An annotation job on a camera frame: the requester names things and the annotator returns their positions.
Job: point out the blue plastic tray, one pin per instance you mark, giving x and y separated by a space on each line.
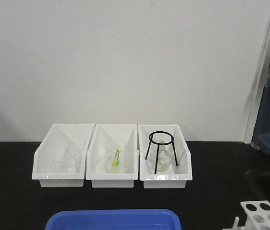
121 219

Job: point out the right white storage bin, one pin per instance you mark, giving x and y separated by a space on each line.
175 177

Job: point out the middle white storage bin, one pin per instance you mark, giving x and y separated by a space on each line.
96 156

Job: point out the left white storage bin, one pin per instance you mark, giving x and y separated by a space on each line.
57 139

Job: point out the clear glass flask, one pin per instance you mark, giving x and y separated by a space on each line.
153 148

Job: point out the clear beaker with coloured spoons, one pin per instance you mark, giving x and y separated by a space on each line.
115 155

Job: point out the white storage bin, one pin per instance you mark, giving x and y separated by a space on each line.
96 156
175 177
57 139

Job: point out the clear beaker in left bin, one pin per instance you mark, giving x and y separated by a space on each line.
67 161

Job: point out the black wire tripod stand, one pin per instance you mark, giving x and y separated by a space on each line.
162 159

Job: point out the black lab sink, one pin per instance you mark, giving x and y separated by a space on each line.
269 189

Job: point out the white test tube rack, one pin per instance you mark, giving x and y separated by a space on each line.
258 216

